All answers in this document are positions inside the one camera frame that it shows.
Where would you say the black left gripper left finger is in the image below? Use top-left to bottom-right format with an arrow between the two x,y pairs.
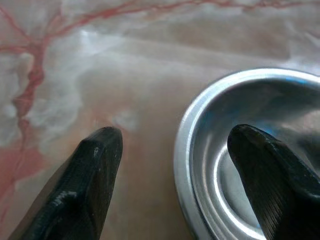
7,126 -> 124,240

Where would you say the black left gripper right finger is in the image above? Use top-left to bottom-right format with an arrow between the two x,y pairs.
228,123 -> 320,240

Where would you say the shiny steel bowl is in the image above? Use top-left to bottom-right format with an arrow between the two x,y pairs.
173,67 -> 320,240

